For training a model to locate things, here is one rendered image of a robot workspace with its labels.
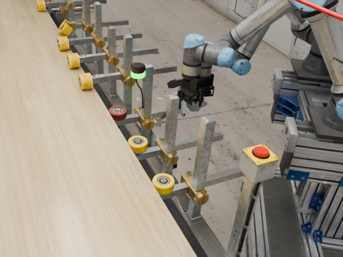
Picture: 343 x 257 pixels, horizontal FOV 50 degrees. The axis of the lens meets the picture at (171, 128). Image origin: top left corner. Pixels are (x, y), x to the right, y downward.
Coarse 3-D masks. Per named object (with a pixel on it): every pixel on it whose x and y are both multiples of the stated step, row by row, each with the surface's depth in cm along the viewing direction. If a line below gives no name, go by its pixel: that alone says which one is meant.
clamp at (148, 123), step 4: (136, 108) 178; (136, 112) 176; (140, 112) 175; (140, 116) 172; (140, 120) 173; (144, 120) 170; (148, 120) 170; (152, 120) 171; (140, 124) 174; (144, 124) 170; (148, 124) 170; (152, 124) 171; (148, 128) 171
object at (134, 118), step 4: (164, 108) 181; (196, 108) 187; (152, 112) 177; (156, 112) 178; (160, 112) 178; (164, 112) 179; (128, 116) 173; (132, 116) 173; (136, 116) 173; (152, 116) 177; (156, 116) 178; (160, 116) 180; (124, 120) 171; (128, 120) 172; (132, 120) 173; (136, 120) 174; (116, 124) 170; (120, 124) 171
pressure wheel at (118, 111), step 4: (112, 108) 169; (116, 108) 170; (120, 108) 170; (124, 108) 170; (112, 112) 166; (116, 112) 167; (120, 112) 167; (124, 112) 167; (112, 116) 166; (116, 116) 166; (120, 116) 166; (124, 116) 167; (116, 120) 167; (120, 120) 167
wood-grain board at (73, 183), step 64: (0, 0) 288; (0, 64) 198; (64, 64) 204; (0, 128) 151; (64, 128) 155; (0, 192) 123; (64, 192) 125; (128, 192) 127; (0, 256) 103; (64, 256) 104; (128, 256) 106; (192, 256) 107
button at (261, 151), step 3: (255, 147) 98; (258, 147) 98; (261, 147) 98; (264, 147) 98; (255, 150) 97; (258, 150) 97; (261, 150) 97; (264, 150) 97; (267, 150) 97; (255, 153) 96; (258, 153) 96; (261, 153) 96; (264, 153) 96; (267, 153) 96; (258, 156) 96; (261, 156) 96; (264, 156) 96
